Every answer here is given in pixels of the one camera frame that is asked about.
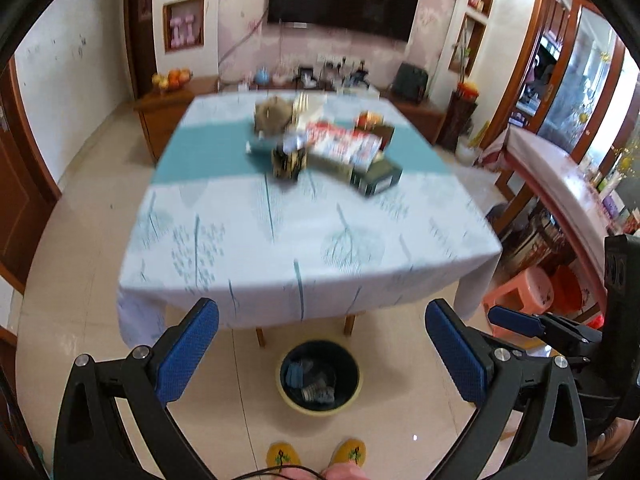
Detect wooden tv cabinet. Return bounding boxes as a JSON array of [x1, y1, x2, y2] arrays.
[[134, 76, 445, 162]]

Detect printed flyer magazine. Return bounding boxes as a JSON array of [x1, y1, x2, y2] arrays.
[[305, 122, 382, 171]]

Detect fruit bowl with oranges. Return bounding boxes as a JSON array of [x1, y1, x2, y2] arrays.
[[151, 68, 193, 92]]

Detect black gold snack wrapper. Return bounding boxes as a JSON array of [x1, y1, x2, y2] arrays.
[[271, 146, 307, 182]]

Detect yellow slipper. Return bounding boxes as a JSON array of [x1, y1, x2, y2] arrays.
[[266, 442, 300, 468], [331, 438, 367, 466]]

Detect black trash bin yellow rim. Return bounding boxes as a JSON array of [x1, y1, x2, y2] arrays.
[[276, 339, 363, 417]]

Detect pink trouser legs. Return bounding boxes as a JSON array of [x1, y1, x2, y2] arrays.
[[279, 464, 369, 480]]

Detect green book box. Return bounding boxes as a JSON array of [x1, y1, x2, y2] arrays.
[[350, 157, 402, 197]]

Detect gold foil wrapper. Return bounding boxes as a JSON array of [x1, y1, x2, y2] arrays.
[[356, 110, 384, 130]]

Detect brown wooden door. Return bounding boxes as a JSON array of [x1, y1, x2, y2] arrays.
[[0, 58, 61, 294]]

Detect striped paper cup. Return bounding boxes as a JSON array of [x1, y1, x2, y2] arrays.
[[302, 377, 335, 404]]

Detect left yellow slipper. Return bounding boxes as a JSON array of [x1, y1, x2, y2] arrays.
[[266, 442, 300, 468]]

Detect person right hand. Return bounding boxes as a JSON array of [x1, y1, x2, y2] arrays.
[[588, 418, 638, 478]]

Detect blue face mask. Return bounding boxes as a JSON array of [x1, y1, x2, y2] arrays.
[[285, 360, 314, 389]]

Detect red brown cardboard box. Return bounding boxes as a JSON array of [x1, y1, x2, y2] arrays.
[[369, 124, 395, 152]]

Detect leaf print tablecloth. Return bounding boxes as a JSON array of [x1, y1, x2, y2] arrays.
[[117, 92, 502, 347]]

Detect pink dumbbells in niche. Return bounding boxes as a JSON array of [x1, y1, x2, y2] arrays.
[[169, 14, 195, 50]]

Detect right yellow slipper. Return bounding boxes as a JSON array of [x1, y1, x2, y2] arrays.
[[331, 438, 367, 466]]

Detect white plastic bag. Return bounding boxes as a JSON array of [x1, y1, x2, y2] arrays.
[[292, 91, 326, 129]]

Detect dark green air fryer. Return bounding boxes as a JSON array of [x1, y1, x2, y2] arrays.
[[390, 63, 428, 104]]

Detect dark tall vase stand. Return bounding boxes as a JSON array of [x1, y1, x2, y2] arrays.
[[436, 91, 477, 151]]

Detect wooden table frame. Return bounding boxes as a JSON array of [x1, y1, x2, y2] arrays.
[[254, 312, 362, 348]]

